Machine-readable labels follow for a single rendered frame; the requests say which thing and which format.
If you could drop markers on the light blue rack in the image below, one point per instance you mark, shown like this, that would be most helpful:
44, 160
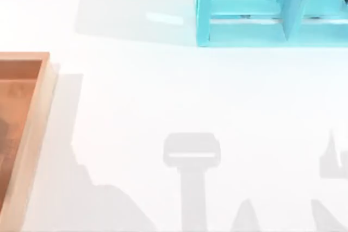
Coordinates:
244, 32

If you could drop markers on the shallow salmon-coloured box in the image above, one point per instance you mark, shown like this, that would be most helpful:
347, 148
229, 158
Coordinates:
30, 139

